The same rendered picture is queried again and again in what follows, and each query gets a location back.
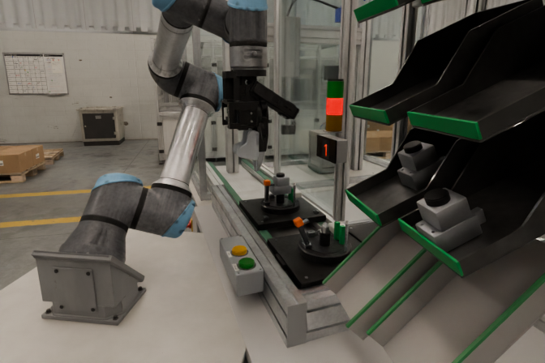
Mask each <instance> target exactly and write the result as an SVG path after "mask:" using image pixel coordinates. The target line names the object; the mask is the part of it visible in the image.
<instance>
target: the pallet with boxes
mask: <svg viewBox="0 0 545 363"><path fill-rule="evenodd" d="M45 169H46V167H45V156H44V151H43V145H19V146H0V178H3V177H10V178H11V180H9V181H0V184H2V183H17V182H25V181H26V177H33V176H35V175H37V170H45Z"/></svg>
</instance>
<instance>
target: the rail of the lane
mask: <svg viewBox="0 0 545 363"><path fill-rule="evenodd" d="M211 187H212V208H213V210H214V211H215V213H216V215H217V217H218V219H219V221H220V222H221V225H222V227H223V229H224V230H225V232H226V234H227V236H228V237H235V236H240V235H242V236H243V238H244V239H245V241H246V243H247V244H248V245H249V247H250V249H251V251H252V252H253V254H254V255H255V257H256V258H257V260H258V262H259V263H260V265H261V267H262V268H263V269H264V291H263V292H259V293H258V294H259V296H260V299H261V301H262V302H263V303H264V306H265V308H266V310H267V311H268V314H269V316H270V317H271V319H272V321H273V323H274V325H275V327H276V329H277V330H278V332H279V334H280V336H281V338H282V340H283V342H284V344H285V346H286V347H287V348H290V347H293V346H297V345H300V344H305V343H306V342H307V301H306V299H305V298H304V297H303V295H302V294H301V293H300V292H299V290H298V289H297V287H296V286H295V285H294V283H293V281H292V280H291V279H290V277H289V276H288V275H287V274H286V272H285V271H286V264H285V262H284V261H283V260H282V258H281V257H280V255H279V254H275V257H274V256H273V254H272V253H271V251H270V250H269V249H268V247H267V246H266V245H265V244H264V242H263V241H262V239H261V238H260V236H259V235H258V234H257V232H256V231H255V230H254V229H253V227H252V226H251V224H250V223H249V222H248V220H247V218H246V217H245V216H244V215H243V214H242V212H241V211H240V210H239V208H238V206H237V205H236V204H235V202H234V201H233V199H232V198H231V197H230V196H229V194H228V193H227V192H226V190H225V189H224V187H223V186H222V185H217V186H216V185H214V186H211Z"/></svg>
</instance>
